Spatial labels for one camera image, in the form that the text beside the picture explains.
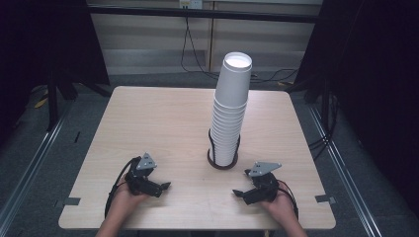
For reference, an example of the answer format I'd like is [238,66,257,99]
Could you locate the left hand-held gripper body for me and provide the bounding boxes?
[126,152,158,196]

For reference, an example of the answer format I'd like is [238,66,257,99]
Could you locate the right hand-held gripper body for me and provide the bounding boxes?
[244,161,283,202]

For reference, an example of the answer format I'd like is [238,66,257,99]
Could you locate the black wire cup holder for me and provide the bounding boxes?
[207,128,241,171]

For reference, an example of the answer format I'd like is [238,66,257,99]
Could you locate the stack of white paper cups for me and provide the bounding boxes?
[209,51,254,167]

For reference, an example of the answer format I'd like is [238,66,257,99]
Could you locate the person's right hand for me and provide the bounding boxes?
[261,181,298,226]

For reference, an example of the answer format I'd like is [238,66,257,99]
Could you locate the person's left hand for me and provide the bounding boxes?
[112,176,151,219]

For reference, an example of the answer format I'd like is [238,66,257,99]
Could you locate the grey tape piece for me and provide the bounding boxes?
[314,194,337,204]
[62,197,82,207]

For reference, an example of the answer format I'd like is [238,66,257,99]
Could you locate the black metal stand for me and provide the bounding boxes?
[45,67,79,132]

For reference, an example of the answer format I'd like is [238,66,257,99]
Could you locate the yellow object on floor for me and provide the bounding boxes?
[34,94,49,110]

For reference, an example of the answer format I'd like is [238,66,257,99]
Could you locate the dark curtain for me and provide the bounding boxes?
[0,0,111,146]
[293,0,419,210]

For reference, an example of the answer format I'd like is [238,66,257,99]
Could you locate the black horizontal bar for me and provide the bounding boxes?
[86,4,321,24]

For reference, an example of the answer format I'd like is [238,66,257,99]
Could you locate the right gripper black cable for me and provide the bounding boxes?
[278,180,299,220]

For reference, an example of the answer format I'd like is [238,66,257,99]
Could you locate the bundle of black cables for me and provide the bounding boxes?
[307,93,340,161]

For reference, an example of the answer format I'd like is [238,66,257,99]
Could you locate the metal floor rail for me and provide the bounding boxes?
[0,100,73,228]
[307,105,383,237]

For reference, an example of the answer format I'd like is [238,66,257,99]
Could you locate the black cable on floor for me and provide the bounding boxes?
[249,67,299,84]

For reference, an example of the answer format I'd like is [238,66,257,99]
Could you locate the black hanging wall cable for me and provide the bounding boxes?
[180,16,221,81]

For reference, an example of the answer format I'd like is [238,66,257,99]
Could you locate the white wall power outlet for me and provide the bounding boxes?
[179,0,204,10]

